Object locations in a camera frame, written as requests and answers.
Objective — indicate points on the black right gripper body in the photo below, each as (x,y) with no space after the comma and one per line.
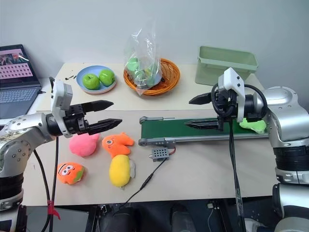
(220,96)

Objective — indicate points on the green apple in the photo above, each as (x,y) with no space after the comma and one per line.
(91,81)
(106,76)

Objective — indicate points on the orange woven basket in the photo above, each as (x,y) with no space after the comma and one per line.
(171,72)

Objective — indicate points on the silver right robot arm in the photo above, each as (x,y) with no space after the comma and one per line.
(287,113)

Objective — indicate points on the yellow plush toy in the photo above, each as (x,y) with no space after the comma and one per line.
(119,171)

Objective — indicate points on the green conveyor belt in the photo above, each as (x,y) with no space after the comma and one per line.
(169,128)

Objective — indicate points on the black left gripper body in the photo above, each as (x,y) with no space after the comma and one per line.
(76,120)

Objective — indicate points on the dark rounded shape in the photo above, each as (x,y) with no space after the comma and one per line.
(181,217)
(120,220)

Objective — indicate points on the light green plush toy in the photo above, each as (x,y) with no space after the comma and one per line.
(256,125)

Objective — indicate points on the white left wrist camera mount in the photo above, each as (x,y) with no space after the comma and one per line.
(60,94)

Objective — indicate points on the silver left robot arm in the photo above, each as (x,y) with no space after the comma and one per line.
(24,125)

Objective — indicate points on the open grey laptop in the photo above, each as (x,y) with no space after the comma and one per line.
(14,94)

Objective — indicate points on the light blue plate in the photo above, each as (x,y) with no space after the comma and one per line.
(93,69)

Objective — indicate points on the round orange plush toy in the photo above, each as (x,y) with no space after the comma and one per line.
(68,172)

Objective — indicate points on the small white connector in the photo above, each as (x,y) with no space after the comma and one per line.
(211,206)

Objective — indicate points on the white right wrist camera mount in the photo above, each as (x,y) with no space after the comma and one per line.
(233,77)

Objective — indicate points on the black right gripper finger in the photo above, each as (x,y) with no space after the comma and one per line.
(200,99)
(205,124)

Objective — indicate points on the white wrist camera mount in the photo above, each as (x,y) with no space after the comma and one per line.
(60,94)
(233,77)

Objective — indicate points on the grey perforated control box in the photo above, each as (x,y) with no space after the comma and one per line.
(158,154)

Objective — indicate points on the pale green plastic bin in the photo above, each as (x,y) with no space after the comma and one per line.
(217,65)

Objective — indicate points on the white rounded shape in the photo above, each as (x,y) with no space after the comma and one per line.
(253,224)

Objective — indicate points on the clear plastic bag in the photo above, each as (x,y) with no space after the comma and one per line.
(142,48)

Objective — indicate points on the pink plush toy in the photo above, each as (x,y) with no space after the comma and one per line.
(82,146)

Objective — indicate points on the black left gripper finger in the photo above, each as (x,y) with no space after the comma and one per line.
(99,105)
(106,124)

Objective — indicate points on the orange fish plush toy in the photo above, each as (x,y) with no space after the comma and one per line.
(118,145)

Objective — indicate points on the red tape strip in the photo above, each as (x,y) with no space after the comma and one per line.
(51,207)

